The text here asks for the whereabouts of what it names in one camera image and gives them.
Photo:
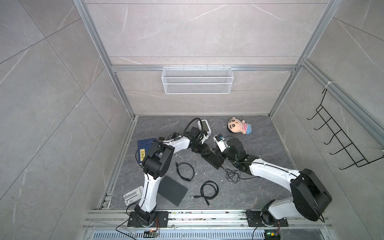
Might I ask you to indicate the white digital clock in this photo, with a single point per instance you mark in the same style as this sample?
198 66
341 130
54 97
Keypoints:
204 126

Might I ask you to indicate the black wire hook rack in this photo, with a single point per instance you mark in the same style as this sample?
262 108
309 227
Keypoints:
339 136

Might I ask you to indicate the white power strip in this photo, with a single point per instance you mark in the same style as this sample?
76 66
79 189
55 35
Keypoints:
133 196

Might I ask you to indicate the black adapter with thin cord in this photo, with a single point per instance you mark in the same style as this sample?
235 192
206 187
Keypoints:
169 137

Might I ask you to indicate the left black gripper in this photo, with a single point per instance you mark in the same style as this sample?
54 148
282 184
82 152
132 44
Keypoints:
205 150

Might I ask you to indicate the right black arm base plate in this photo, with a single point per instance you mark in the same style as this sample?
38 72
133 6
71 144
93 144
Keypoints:
264 219

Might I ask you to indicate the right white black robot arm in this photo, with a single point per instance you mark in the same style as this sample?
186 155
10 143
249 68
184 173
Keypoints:
309 197

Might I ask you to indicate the black ribbed network switch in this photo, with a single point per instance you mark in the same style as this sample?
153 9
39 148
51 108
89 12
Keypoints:
213 159

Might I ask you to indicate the cartoon boy plush doll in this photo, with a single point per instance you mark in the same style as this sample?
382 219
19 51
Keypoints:
237 126

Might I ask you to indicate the aluminium mounting rail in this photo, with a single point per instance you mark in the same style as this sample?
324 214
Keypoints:
198 219

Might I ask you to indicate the flat black perforated box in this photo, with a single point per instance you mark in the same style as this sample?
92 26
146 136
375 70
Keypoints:
172 190

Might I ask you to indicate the blue booklet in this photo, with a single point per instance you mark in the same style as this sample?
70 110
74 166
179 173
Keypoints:
143 147

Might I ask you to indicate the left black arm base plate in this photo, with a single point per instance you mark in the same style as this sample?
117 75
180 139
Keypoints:
155 219

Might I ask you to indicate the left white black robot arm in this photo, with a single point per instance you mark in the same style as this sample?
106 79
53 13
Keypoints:
157 162

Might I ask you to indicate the white wire mesh basket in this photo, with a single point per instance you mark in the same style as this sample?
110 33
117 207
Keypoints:
197 80

